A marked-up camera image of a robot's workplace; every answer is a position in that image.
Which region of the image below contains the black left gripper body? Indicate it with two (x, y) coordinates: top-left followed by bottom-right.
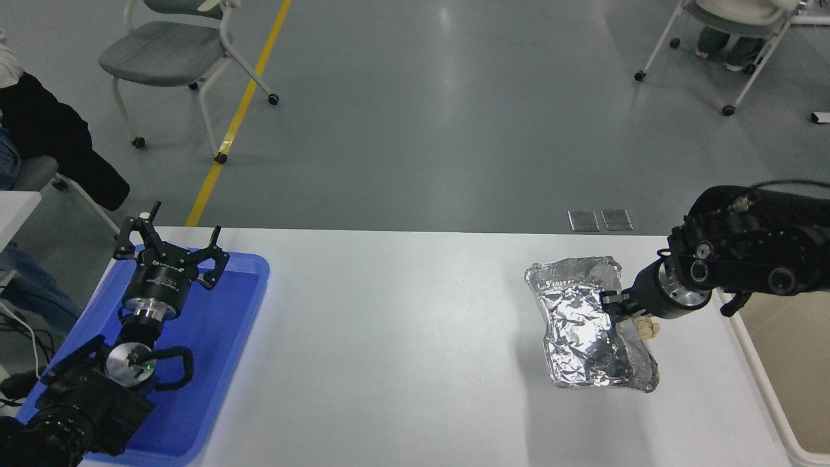
(121, 250), (199, 314)

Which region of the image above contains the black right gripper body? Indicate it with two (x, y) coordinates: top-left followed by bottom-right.
(632, 259), (709, 321)

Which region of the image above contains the silver foil plate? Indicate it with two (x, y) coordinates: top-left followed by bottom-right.
(524, 256), (660, 394)

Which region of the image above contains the blue plastic tray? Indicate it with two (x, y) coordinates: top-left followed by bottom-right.
(14, 251), (270, 466)

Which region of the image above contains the grey seat wheeled chair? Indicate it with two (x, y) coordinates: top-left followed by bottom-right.
(10, 156), (123, 237)

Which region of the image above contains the white side table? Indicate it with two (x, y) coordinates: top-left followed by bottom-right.
(0, 191), (42, 250)

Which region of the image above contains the large pale plastic bin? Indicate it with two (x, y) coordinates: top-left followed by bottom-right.
(717, 289), (830, 467)

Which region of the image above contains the white cable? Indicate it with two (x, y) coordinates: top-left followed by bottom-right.
(0, 302), (41, 380)

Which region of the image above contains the white frame wheeled chair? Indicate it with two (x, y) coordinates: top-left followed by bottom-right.
(634, 0), (806, 117)

